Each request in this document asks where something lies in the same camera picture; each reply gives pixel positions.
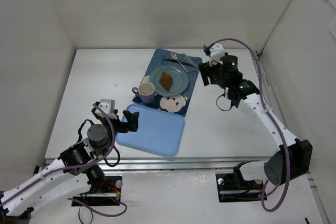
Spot silver metal tongs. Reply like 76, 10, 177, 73
183, 53, 198, 69

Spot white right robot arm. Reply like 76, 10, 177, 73
198, 54, 313, 186

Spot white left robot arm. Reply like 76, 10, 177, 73
1, 106, 140, 221

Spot teal green ceramic plate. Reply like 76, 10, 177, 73
149, 65, 189, 97

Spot light blue plastic tray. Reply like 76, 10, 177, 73
116, 104, 185, 157

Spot lavender ceramic mug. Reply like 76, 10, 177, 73
132, 82, 155, 104

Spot silver metal spoon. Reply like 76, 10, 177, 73
170, 52, 189, 72

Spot dark blue bear placemat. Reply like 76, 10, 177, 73
141, 49, 202, 116

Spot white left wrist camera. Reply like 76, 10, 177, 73
91, 99, 119, 120

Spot black handled knife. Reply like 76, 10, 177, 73
162, 58, 198, 68

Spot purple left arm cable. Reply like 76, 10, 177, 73
0, 103, 128, 217

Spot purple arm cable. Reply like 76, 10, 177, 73
0, 103, 128, 217
207, 37, 292, 213

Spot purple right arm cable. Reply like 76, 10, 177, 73
207, 37, 292, 213

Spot aluminium table edge rail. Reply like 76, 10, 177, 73
99, 156, 269, 172

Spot aluminium right side rail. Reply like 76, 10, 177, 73
254, 50, 330, 223

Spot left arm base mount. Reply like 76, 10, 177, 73
73, 175, 123, 207

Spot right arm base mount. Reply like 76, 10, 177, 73
215, 173, 264, 203

